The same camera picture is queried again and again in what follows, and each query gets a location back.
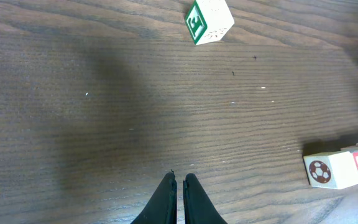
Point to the wooden block near blue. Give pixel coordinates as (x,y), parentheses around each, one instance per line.
(208,21)

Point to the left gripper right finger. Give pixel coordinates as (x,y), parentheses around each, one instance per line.
(198,207)

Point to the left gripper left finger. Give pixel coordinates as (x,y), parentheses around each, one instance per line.
(162,206)

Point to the wooden block teal side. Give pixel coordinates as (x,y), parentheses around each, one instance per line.
(331,170)

